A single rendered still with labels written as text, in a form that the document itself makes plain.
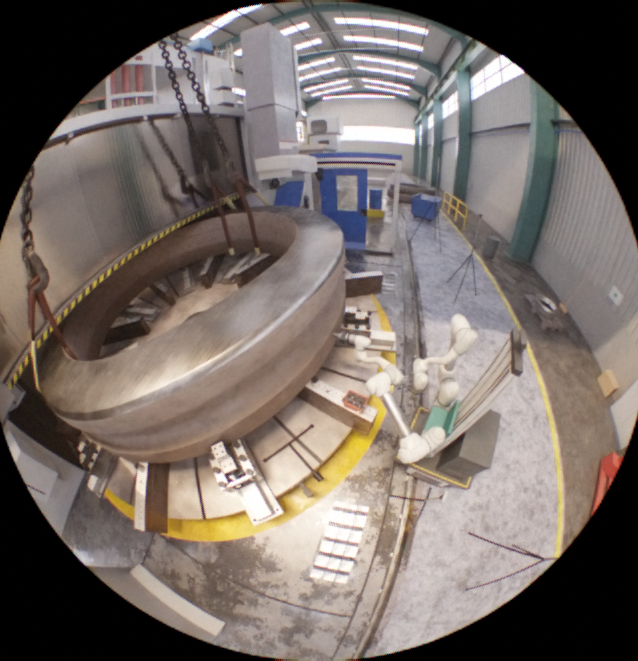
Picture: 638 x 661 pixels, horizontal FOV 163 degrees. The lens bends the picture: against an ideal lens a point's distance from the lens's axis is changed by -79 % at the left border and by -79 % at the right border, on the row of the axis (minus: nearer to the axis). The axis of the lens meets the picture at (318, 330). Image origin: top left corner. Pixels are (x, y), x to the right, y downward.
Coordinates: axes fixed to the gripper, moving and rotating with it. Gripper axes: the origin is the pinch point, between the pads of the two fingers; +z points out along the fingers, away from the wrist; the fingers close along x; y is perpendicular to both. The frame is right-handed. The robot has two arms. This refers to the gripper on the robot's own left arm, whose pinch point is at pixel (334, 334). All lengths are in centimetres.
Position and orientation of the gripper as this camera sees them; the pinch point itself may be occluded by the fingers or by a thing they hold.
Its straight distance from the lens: 229.7
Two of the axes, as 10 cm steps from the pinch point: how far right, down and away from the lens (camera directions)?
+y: -0.6, -7.2, -6.9
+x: -3.9, 6.5, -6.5
